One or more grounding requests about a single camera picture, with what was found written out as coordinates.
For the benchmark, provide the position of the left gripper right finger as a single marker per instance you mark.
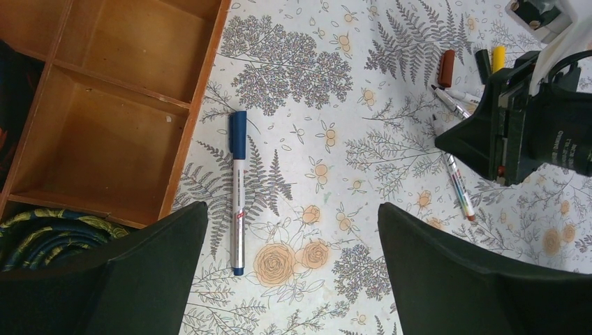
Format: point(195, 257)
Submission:
point(445, 285)

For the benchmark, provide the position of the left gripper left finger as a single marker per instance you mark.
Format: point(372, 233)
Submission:
point(137, 284)

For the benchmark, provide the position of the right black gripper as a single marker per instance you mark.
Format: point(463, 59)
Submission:
point(512, 132)

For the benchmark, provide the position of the white marker blue end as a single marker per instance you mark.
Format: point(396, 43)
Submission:
point(237, 233)

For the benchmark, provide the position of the blue pen cap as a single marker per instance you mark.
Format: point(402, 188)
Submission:
point(237, 134)

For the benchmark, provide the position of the red-brown pen cap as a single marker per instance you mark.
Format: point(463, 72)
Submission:
point(446, 69)

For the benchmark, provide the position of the white marker red tip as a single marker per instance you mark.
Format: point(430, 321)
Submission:
point(463, 96)

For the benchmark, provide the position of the rolled tie blue yellow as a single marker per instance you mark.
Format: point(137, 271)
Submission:
point(39, 238)

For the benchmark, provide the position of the floral table mat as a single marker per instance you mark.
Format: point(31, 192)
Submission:
point(339, 101)

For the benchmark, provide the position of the orange wooden divided tray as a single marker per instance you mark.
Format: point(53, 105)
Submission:
point(115, 108)

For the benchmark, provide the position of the rolled tie black orange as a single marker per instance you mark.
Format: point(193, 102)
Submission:
point(20, 76)

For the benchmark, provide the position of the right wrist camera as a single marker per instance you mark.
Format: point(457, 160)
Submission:
point(563, 26)

